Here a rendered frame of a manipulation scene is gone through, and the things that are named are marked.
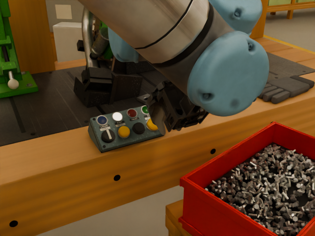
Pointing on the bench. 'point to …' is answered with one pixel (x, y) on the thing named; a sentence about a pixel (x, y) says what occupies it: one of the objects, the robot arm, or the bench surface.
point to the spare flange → (143, 98)
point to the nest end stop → (97, 84)
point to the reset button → (123, 131)
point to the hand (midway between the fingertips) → (157, 118)
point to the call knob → (108, 135)
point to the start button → (151, 125)
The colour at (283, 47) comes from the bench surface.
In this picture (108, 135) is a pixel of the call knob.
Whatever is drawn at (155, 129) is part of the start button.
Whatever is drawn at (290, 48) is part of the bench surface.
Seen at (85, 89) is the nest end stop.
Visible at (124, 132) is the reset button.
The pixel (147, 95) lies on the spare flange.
